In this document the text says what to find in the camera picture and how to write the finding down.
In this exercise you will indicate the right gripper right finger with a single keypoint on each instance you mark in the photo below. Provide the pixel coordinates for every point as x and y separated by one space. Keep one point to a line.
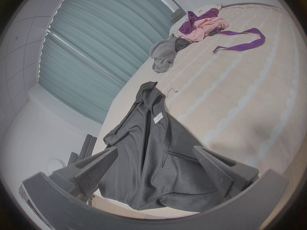
215 171

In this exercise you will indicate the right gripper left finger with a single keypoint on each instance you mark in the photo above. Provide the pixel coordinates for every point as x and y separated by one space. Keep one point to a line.
96 169

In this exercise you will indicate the black T-shirt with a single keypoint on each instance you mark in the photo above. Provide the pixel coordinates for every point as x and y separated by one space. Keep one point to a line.
148 164

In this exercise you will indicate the bed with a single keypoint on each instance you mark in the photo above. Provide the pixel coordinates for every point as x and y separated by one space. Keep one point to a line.
215 92

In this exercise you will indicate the blue-green curtain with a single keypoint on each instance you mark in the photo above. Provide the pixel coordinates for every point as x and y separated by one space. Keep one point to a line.
115 27
79 80

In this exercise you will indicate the black shiny garment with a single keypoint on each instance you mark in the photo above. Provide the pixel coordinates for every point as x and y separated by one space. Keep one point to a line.
181 44

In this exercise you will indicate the dark grey garment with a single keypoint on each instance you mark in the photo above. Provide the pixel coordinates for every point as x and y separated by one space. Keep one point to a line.
217 31

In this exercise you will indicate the pink garment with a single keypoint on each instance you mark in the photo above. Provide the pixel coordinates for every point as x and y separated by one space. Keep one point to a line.
203 29

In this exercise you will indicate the purple garment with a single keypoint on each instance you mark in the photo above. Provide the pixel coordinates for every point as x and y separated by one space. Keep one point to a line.
188 26

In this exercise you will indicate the white printed pillow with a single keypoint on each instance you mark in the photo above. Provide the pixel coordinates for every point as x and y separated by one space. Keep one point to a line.
173 28

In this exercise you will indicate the grey bedside table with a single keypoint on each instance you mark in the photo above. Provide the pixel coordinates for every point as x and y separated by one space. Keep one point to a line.
176 14

